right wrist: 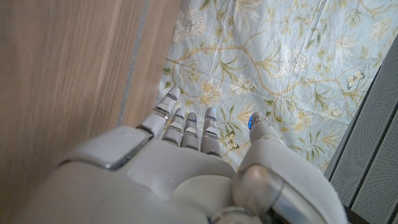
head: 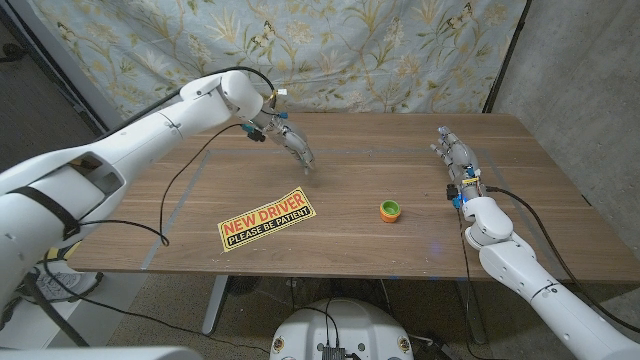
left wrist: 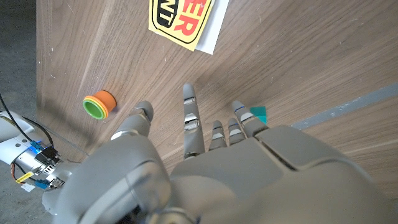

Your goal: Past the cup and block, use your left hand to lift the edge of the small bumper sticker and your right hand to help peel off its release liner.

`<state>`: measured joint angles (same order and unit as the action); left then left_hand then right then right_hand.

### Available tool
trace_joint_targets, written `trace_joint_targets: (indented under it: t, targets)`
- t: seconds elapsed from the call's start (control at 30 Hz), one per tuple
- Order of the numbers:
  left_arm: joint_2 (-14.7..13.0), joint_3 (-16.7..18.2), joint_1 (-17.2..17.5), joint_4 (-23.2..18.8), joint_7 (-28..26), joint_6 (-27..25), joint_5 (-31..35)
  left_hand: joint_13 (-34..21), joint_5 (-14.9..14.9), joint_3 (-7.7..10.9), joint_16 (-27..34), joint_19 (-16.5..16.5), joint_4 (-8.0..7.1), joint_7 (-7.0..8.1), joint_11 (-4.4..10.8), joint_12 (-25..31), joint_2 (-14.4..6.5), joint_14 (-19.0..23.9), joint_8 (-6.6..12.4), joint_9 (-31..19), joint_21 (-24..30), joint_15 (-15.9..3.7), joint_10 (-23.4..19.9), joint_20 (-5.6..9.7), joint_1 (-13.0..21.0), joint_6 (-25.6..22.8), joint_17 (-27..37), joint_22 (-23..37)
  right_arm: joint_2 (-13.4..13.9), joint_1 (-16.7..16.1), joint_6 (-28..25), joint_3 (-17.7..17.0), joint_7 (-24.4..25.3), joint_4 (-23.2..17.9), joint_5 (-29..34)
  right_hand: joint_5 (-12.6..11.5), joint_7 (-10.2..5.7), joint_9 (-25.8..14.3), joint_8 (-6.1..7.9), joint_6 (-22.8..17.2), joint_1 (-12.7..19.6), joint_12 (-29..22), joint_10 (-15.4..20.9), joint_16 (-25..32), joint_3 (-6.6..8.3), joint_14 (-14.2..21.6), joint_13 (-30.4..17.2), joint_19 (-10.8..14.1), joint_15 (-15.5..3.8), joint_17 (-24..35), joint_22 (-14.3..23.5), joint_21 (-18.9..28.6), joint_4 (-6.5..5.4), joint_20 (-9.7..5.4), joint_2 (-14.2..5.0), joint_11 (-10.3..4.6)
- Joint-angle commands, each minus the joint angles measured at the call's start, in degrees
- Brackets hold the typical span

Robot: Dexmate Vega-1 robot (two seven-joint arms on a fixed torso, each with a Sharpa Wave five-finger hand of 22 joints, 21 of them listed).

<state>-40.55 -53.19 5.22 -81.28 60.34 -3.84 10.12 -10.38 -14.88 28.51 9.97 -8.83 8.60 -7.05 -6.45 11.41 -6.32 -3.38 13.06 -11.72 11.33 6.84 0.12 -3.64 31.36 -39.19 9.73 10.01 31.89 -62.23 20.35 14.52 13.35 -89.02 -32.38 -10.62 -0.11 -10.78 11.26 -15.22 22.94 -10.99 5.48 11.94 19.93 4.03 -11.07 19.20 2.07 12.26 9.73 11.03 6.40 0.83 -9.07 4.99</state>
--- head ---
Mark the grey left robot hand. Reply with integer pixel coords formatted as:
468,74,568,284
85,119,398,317
258,113,317,175

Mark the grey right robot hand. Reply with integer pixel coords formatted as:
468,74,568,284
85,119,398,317
430,125,484,199

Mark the yellow new driver bumper sticker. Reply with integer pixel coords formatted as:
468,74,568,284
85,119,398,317
217,186,317,253

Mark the small orange green cup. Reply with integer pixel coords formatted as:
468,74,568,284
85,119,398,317
378,199,402,224

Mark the floral light blue backdrop cloth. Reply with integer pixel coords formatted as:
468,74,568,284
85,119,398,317
29,0,529,121

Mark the black backdrop stand pole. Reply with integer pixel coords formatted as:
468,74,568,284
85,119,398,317
482,0,531,114

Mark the black round object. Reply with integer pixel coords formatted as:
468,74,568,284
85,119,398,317
227,275,262,297

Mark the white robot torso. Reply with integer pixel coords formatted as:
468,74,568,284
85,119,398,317
269,298,415,360

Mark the grey white sneaker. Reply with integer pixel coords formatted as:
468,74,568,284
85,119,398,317
19,259,104,304

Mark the black curved object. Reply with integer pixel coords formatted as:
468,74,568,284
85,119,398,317
0,43,27,64

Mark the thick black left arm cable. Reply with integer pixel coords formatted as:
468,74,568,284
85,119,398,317
94,65,277,142

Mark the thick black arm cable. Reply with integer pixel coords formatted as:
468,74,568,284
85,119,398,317
485,185,640,335
94,65,277,142

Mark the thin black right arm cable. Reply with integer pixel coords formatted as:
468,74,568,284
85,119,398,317
455,207,481,360

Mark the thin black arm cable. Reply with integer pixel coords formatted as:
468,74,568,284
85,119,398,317
74,123,246,248
455,207,481,360

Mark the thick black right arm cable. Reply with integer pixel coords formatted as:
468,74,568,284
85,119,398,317
485,185,640,335

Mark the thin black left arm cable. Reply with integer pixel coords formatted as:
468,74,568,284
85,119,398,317
74,123,246,248

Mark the black torso cable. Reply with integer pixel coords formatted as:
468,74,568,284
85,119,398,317
298,298,342,347

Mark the light grey frame bar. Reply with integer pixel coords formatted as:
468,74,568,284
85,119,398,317
7,0,126,132

